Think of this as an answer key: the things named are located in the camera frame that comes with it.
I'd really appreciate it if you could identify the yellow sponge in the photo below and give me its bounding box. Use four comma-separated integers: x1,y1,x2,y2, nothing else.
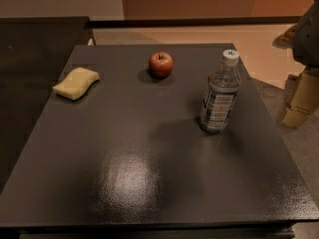
53,67,100,100

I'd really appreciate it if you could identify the red apple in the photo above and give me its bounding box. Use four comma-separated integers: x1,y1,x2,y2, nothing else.
149,51,174,79

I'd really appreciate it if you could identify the clear plastic water bottle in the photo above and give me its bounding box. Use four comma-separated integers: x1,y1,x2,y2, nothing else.
199,49,241,134

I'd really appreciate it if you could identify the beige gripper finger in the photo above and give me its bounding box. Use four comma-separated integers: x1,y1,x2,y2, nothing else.
282,67,319,128
278,74,299,122

